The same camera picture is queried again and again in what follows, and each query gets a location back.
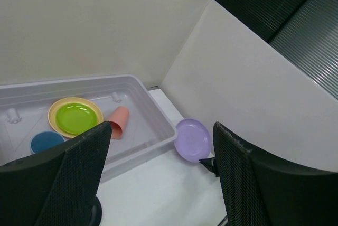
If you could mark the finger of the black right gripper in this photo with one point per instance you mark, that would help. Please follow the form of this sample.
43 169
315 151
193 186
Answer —
211 165

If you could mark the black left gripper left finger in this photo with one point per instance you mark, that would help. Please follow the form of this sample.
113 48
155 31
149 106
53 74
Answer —
57 186

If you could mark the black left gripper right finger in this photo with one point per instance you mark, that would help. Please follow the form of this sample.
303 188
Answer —
260 188

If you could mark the purple plastic plate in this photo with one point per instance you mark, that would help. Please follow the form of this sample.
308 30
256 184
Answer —
193 141

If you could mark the black glossy plate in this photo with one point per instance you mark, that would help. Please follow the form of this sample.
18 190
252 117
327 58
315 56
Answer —
96 213

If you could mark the blue plastic cup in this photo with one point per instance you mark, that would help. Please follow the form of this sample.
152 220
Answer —
45 140

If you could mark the green plastic plate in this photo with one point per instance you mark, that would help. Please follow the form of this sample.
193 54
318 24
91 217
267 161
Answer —
75 118

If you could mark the orange plastic plate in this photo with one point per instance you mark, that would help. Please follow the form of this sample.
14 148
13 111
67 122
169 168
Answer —
59 103

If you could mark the pink plastic cup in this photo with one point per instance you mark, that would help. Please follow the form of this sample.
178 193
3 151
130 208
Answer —
118 120

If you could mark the grey plastic bin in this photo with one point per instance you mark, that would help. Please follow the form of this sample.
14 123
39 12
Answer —
148 133

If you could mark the dark window blinds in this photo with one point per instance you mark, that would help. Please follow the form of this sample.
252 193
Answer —
303 31

